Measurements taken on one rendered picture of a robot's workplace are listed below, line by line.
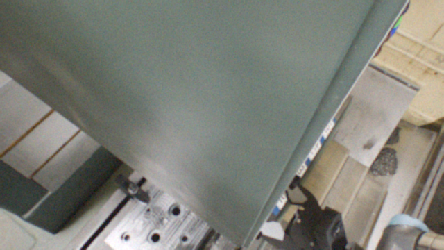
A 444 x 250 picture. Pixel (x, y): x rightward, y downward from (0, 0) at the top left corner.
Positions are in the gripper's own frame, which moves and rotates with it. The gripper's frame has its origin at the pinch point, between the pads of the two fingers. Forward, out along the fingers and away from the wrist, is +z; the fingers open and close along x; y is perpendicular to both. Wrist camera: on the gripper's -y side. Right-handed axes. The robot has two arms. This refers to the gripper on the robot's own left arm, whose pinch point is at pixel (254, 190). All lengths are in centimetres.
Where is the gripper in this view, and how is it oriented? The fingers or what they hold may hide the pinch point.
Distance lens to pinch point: 61.6
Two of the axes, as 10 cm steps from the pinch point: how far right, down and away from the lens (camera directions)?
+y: -0.7, 4.5, 8.9
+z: -8.1, -5.5, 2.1
